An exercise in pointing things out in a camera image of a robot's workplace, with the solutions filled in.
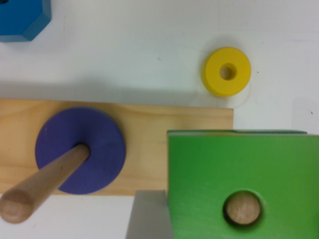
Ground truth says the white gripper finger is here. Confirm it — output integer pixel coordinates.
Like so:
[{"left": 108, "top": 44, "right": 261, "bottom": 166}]
[{"left": 126, "top": 190, "right": 173, "bottom": 239}]

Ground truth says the green square block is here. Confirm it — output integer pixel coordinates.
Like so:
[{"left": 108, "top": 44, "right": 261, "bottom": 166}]
[{"left": 167, "top": 130, "right": 319, "bottom": 239}]

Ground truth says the blue octagonal block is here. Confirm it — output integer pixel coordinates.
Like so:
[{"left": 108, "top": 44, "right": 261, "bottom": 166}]
[{"left": 0, "top": 0, "right": 52, "bottom": 42}]

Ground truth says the wooden peg base board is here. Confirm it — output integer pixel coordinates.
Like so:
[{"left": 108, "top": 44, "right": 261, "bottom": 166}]
[{"left": 0, "top": 99, "right": 234, "bottom": 196}]

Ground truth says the near wooden peg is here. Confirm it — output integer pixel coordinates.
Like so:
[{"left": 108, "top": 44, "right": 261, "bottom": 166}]
[{"left": 225, "top": 191, "right": 261, "bottom": 226}]

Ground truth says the wooden peg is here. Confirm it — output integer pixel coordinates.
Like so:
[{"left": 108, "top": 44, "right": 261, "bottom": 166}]
[
  {"left": 0, "top": 144, "right": 90, "bottom": 224},
  {"left": 225, "top": 191, "right": 261, "bottom": 226}
]

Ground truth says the middle wooden peg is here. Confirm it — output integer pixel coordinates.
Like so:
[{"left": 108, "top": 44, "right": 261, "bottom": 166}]
[{"left": 0, "top": 144, "right": 90, "bottom": 224}]

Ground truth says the purple round ring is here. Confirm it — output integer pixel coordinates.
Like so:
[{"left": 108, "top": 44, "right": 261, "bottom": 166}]
[{"left": 34, "top": 107, "right": 127, "bottom": 195}]

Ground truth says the yellow round ring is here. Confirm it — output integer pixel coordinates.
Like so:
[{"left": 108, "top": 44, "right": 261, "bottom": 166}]
[{"left": 201, "top": 46, "right": 252, "bottom": 99}]

